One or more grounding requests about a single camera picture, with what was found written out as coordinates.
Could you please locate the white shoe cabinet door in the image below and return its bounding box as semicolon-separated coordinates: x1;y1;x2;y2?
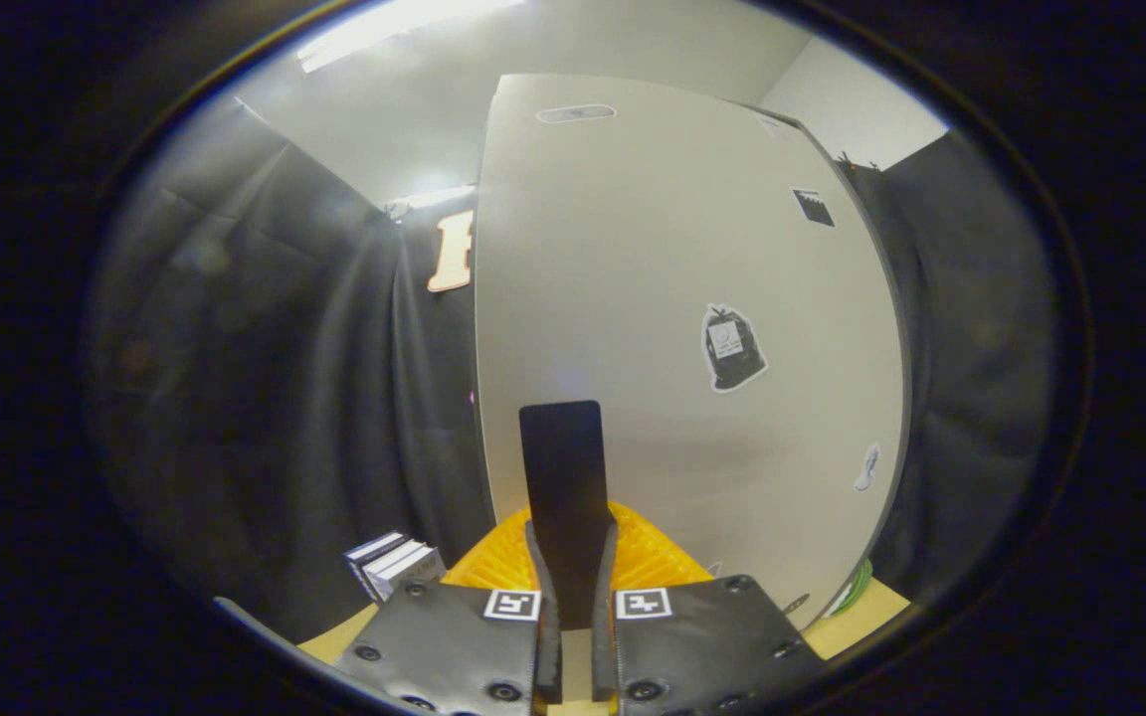
474;73;909;632

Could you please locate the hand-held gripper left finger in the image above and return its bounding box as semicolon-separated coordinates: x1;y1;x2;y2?
332;507;564;716

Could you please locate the black door handle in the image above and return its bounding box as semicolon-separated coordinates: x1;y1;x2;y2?
519;401;606;629

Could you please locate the blue spine book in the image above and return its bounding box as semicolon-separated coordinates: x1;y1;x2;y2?
344;532;407;598
362;540;427;601

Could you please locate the green and white object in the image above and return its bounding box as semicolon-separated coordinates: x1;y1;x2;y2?
825;559;874;620

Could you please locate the black backdrop cloth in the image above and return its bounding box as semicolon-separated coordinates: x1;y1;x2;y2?
84;94;496;642
832;129;1061;608

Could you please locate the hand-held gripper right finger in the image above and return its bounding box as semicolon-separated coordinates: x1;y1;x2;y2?
590;500;828;716

